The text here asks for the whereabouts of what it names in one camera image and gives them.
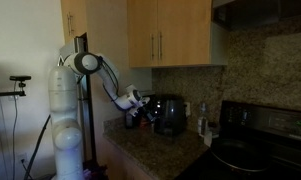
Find black camera on stand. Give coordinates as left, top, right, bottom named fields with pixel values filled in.
left=8, top=75, right=33, bottom=89

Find wooden base cabinet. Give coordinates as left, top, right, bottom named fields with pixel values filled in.
left=101, top=133, right=158, bottom=180

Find metal cabinet handle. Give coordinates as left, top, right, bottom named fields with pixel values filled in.
left=150, top=33, right=156, bottom=62
left=158, top=31, right=164, bottom=61
left=67, top=11, right=74, bottom=36

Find black countertop container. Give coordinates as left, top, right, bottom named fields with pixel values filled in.
left=124, top=111, right=136, bottom=130

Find narrow wooden cabinet door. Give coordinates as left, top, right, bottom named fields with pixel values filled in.
left=60, top=0, right=88, bottom=44

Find black electric stove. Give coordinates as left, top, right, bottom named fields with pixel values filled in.
left=175, top=99, right=301, bottom=180

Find white backsplash outlet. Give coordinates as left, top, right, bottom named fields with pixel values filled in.
left=184, top=101, right=192, bottom=118

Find black frying pan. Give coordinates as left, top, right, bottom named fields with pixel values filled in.
left=209, top=137, right=275, bottom=174

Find clear plastic bottle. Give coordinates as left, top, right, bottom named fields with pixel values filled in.
left=196, top=102, right=211, bottom=137

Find black power cable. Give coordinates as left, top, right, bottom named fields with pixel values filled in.
left=20, top=114, right=53, bottom=180

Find white wall outlet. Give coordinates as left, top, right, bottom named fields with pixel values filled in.
left=15, top=152, right=28, bottom=165

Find small red object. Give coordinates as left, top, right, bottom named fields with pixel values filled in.
left=139, top=116, right=152, bottom=127

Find thin camera cable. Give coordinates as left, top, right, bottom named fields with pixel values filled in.
left=11, top=81, right=19, bottom=180

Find black air fryer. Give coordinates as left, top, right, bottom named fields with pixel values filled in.
left=152, top=94, right=188, bottom=137

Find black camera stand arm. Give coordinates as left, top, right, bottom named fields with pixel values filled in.
left=0, top=90, right=27, bottom=98

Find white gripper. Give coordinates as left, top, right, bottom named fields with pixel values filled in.
left=128, top=96, right=158, bottom=123

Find dark range hood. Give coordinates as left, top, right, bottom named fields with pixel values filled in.
left=211, top=0, right=301, bottom=32

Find small white cup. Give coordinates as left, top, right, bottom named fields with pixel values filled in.
left=203, top=130, right=214, bottom=148

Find black robot mounting pole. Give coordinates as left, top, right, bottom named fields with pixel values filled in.
left=73, top=32, right=98, bottom=168

